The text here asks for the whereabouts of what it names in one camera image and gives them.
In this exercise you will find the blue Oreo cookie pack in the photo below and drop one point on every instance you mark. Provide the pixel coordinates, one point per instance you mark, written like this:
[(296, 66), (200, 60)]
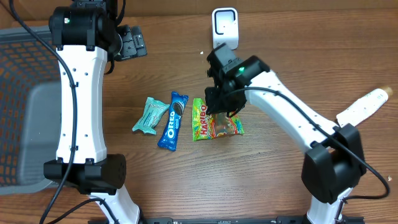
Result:
[(169, 137)]

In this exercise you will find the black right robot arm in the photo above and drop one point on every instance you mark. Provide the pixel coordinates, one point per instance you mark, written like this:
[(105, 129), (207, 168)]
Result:
[(333, 156)]

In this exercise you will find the white tube with gold cap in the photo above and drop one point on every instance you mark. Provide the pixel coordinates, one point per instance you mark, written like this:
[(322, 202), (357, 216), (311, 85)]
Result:
[(364, 107)]

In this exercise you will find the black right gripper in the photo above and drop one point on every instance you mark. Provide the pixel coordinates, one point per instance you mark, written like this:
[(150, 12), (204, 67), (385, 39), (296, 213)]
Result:
[(213, 106)]

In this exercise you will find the white barcode scanner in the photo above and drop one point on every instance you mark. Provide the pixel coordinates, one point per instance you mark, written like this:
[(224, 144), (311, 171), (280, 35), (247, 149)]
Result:
[(225, 27)]

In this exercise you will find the teal snack packet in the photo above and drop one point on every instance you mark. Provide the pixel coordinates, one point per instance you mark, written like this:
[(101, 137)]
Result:
[(153, 112)]

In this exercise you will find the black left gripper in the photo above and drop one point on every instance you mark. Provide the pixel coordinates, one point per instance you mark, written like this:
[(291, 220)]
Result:
[(134, 40)]

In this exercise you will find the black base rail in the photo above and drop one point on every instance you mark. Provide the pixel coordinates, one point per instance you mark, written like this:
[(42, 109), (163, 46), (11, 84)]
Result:
[(278, 220)]

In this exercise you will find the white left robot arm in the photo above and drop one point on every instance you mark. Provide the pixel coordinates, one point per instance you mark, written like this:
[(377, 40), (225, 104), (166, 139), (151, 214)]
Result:
[(89, 39)]

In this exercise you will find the green Haribo gummy bag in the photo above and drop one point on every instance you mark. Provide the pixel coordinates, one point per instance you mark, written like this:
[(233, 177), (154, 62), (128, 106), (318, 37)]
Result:
[(212, 126)]

